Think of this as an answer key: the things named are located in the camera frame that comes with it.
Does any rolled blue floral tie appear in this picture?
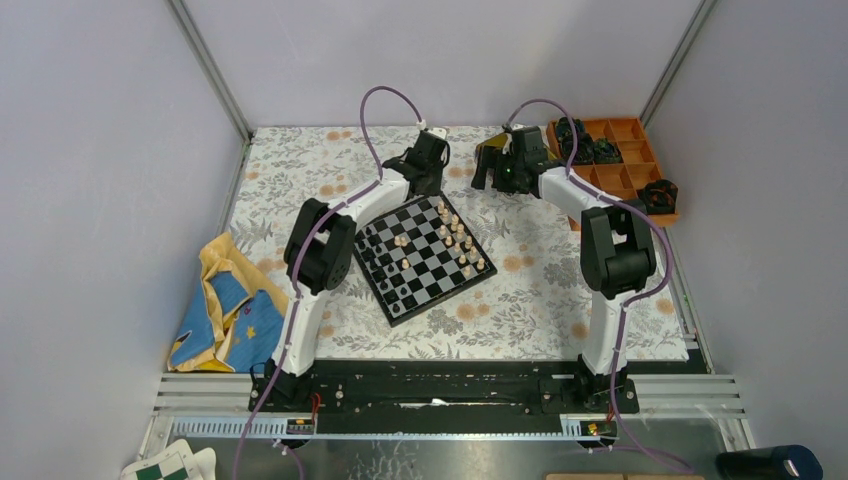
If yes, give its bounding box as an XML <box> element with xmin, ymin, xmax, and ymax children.
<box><xmin>554</xmin><ymin>117</ymin><xmax>586</xmax><ymax>139</ymax></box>

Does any blue yellow cloth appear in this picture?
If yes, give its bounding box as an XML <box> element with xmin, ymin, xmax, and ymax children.
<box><xmin>167</xmin><ymin>232</ymin><xmax>289</xmax><ymax>373</ymax></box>

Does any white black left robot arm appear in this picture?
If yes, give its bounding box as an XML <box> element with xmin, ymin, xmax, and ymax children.
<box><xmin>271</xmin><ymin>127</ymin><xmax>450</xmax><ymax>411</ymax></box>

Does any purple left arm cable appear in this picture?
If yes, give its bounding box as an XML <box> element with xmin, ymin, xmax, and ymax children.
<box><xmin>231</xmin><ymin>86</ymin><xmax>425</xmax><ymax>480</ymax></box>

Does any orange wooden divider tray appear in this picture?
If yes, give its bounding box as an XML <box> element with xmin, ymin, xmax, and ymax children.
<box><xmin>572</xmin><ymin>117</ymin><xmax>666</xmax><ymax>199</ymax></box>

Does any rolled dark floral tie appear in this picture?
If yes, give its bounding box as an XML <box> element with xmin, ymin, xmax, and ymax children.
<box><xmin>560</xmin><ymin>132</ymin><xmax>595</xmax><ymax>165</ymax></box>

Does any rolled green floral tie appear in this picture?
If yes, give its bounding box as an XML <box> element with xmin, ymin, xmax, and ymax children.
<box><xmin>592</xmin><ymin>137</ymin><xmax>623</xmax><ymax>165</ymax></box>

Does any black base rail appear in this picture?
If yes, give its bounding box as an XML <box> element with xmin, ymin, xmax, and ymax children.
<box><xmin>248</xmin><ymin>359</ymin><xmax>640</xmax><ymax>435</ymax></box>

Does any rolled black orange tie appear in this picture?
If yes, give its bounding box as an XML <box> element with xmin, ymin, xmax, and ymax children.
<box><xmin>637</xmin><ymin>179</ymin><xmax>679</xmax><ymax>215</ymax></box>

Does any floral table mat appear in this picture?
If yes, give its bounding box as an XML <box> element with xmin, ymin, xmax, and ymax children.
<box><xmin>225</xmin><ymin>124</ymin><xmax>692</xmax><ymax>363</ymax></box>

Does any dark blue cylinder bottle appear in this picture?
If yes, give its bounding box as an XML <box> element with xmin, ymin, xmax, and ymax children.
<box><xmin>715</xmin><ymin>444</ymin><xmax>824</xmax><ymax>480</ymax></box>

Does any black grey chess board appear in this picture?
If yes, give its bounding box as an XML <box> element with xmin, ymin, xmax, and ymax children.
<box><xmin>354</xmin><ymin>194</ymin><xmax>498</xmax><ymax>327</ymax></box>

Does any gold tin box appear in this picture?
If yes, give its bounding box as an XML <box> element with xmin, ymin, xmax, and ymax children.
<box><xmin>474</xmin><ymin>131</ymin><xmax>511</xmax><ymax>158</ymax></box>

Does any green white checker card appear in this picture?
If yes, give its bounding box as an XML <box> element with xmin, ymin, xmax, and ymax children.
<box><xmin>120</xmin><ymin>439</ymin><xmax>217</xmax><ymax>480</ymax></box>

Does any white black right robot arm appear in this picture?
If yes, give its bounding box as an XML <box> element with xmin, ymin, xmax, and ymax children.
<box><xmin>471</xmin><ymin>127</ymin><xmax>657</xmax><ymax>412</ymax></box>

